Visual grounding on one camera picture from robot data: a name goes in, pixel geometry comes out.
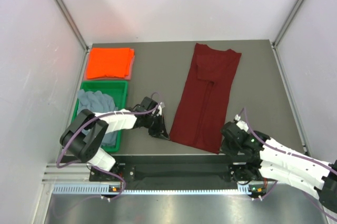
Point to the right aluminium corner post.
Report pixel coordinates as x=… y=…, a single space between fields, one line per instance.
x=287 y=23

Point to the aluminium corner post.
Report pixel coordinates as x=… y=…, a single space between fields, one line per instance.
x=287 y=23
x=71 y=23

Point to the left aluminium corner post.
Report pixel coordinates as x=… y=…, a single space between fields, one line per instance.
x=71 y=23

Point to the crumpled grey-blue t-shirt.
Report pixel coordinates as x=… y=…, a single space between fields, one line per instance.
x=98 y=102

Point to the folded orange t-shirt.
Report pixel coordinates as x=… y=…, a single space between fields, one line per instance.
x=109 y=63

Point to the dark red t-shirt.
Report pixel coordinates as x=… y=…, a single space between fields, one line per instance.
x=202 y=109

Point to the slotted grey cable duct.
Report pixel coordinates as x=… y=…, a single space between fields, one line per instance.
x=109 y=190

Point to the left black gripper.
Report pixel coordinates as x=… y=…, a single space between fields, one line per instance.
x=160 y=131

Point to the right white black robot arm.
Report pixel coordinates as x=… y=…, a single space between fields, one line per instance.
x=269 y=159

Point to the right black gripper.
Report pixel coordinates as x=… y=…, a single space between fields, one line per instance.
x=226 y=150

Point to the aluminium front rail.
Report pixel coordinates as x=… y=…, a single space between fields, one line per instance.
x=65 y=172

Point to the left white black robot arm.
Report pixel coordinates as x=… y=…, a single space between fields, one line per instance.
x=84 y=136

